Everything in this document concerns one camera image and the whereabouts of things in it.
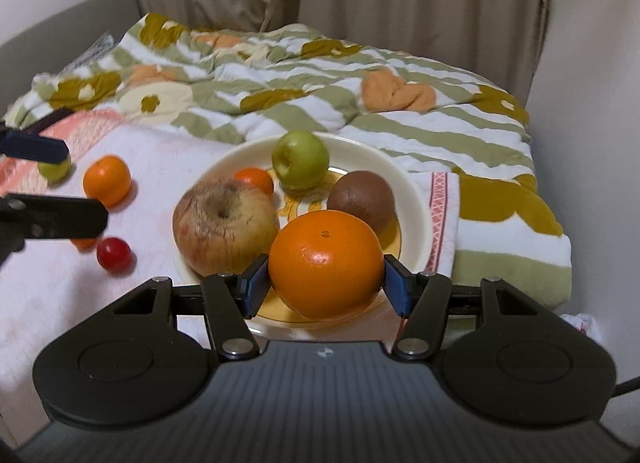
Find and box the grey patterned pillow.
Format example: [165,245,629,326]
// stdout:
[65,32,117,70]

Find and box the green apple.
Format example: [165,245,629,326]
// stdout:
[38,155,72,184]
[271,130,331,191]

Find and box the pink floral tablecloth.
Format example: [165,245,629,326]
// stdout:
[0,110,461,394]

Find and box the red cherry tomato far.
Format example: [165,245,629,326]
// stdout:
[96,237,133,272]

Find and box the large orange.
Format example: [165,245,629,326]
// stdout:
[268,209,385,320]

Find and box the green striped floral blanket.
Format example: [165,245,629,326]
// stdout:
[0,13,572,311]

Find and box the medium orange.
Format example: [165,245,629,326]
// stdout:
[83,155,132,208]

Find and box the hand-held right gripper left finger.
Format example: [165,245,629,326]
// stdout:
[100,253,271,363]

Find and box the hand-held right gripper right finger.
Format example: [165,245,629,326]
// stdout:
[384,253,551,363]

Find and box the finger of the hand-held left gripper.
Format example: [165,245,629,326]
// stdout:
[0,194,109,264]
[0,108,75,164]

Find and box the cream oval cartoon plate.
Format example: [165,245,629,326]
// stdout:
[177,132,433,339]

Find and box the brown kiwi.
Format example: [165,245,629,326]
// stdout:
[327,170,396,239]

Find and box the grey padded headboard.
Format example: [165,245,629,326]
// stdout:
[0,0,141,118]

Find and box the large wrinkled apple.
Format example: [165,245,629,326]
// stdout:
[172,178,280,278]

